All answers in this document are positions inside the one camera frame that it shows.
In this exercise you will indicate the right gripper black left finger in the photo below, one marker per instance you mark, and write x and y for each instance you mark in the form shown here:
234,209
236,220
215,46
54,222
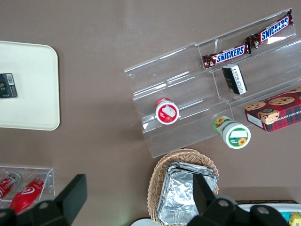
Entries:
70,200

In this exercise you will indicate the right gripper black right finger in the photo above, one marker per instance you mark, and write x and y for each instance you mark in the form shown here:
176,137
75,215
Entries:
203,195

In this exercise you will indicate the aluminium foil tray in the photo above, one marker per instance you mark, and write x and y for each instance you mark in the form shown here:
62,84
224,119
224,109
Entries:
188,166
178,193

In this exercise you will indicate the light wicker oval basket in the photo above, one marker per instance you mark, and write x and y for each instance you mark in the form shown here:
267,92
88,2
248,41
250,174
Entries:
157,174

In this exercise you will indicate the white rectangular snack tray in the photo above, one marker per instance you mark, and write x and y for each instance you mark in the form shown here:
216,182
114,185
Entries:
294,208

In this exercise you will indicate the cream plastic serving tray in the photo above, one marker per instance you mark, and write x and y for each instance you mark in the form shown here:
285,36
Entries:
35,94

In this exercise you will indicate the clear acrylic bottle rack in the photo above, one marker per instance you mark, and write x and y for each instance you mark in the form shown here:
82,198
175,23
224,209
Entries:
50,179

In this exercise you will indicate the red Coca-Cola bottle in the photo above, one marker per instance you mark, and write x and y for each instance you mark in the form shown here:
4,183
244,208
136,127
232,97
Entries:
26,195
5,187

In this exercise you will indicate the green sunflower lidded cup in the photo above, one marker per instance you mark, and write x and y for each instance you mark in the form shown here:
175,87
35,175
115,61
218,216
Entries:
236,136

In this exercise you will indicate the teal snack packet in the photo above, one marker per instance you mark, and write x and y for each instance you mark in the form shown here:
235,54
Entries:
286,215

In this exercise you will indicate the red strawberry yogurt cup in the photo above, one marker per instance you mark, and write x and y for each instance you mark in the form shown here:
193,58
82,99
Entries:
167,112

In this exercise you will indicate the yellow snack packet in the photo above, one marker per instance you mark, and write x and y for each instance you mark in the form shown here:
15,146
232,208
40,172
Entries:
296,220

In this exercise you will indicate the red tartan cookie box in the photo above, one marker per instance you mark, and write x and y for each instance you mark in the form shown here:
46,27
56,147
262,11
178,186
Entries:
277,113

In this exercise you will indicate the black box with white side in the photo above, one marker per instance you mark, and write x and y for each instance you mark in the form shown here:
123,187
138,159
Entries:
235,80

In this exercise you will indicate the clear acrylic tiered shelf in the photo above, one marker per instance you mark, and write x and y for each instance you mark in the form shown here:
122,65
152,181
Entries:
178,70

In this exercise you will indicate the small black snack pack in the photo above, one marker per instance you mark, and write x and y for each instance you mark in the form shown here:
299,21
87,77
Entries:
8,87

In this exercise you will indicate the Snickers chocolate bar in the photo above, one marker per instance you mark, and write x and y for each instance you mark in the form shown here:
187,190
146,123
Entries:
270,30
225,57

